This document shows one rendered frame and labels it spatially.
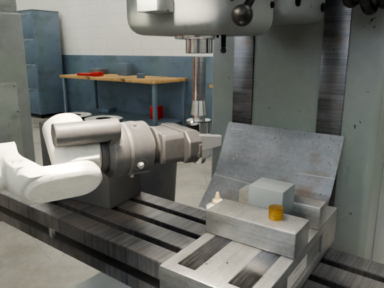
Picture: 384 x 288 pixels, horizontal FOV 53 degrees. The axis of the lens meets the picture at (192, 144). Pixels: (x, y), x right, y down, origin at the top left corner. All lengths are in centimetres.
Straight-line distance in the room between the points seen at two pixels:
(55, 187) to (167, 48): 576
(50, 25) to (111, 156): 750
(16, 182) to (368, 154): 74
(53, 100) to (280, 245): 761
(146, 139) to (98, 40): 686
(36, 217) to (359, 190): 77
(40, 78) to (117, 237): 719
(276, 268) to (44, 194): 34
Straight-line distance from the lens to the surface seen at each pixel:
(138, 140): 61
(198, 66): 68
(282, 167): 100
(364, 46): 96
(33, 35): 787
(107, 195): 91
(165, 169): 261
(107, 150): 60
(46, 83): 796
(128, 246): 76
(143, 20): 66
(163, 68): 633
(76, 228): 86
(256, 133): 105
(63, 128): 56
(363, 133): 97
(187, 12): 60
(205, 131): 69
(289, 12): 73
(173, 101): 624
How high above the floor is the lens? 129
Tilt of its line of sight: 14 degrees down
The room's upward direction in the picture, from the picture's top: straight up
